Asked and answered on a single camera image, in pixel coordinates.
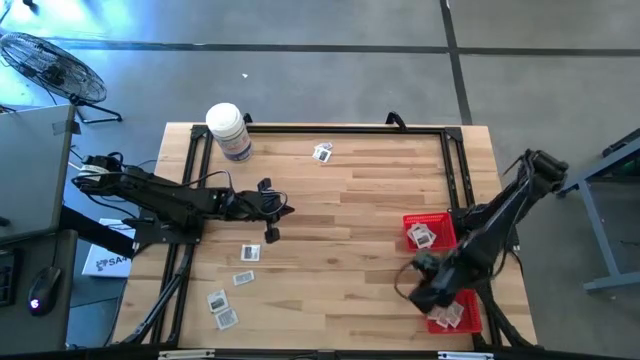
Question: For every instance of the white cardboard box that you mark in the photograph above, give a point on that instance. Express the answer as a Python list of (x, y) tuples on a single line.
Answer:
[(107, 262)]

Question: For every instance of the black computer mouse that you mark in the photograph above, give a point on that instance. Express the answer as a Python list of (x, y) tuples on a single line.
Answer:
[(45, 290)]

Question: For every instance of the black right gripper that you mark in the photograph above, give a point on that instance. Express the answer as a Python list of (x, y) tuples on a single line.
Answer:
[(435, 287)]

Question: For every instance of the white packet red print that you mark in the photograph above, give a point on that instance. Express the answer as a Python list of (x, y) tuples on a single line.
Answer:
[(444, 321), (434, 315), (456, 312)]

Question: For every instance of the white packet black print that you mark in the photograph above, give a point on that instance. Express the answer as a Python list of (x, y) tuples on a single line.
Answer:
[(322, 155), (218, 301), (423, 240), (432, 235), (413, 231), (250, 252)]

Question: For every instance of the grey metal table frame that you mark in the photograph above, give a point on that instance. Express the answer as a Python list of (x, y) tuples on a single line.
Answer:
[(595, 215)]

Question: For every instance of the dark grey desk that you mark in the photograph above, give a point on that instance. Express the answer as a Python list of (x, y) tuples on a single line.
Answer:
[(20, 330)]

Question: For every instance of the white wipes canister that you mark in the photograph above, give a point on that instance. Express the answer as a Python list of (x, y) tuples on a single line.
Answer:
[(227, 127)]

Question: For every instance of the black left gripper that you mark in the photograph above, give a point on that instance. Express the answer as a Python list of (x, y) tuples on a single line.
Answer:
[(255, 207)]

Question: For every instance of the grey tape piece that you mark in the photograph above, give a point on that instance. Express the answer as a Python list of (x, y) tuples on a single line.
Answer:
[(65, 127)]

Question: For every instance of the black floor fan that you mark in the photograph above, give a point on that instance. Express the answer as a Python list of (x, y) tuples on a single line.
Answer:
[(55, 70)]

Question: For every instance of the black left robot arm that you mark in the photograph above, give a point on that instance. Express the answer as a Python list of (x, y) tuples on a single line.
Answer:
[(165, 197)]

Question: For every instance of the white packet grey text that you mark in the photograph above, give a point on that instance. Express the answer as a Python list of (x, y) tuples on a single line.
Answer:
[(326, 145), (227, 319), (243, 278)]

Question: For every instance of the red plastic basket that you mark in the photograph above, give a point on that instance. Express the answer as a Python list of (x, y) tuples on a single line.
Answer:
[(445, 220), (472, 320)]

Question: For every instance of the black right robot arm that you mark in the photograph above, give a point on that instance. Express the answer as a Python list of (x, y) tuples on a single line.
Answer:
[(500, 225)]

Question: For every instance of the white metal bracket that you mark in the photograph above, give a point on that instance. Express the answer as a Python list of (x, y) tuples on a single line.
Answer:
[(185, 354), (465, 355)]

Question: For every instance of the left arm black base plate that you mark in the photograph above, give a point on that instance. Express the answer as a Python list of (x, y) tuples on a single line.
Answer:
[(160, 235)]

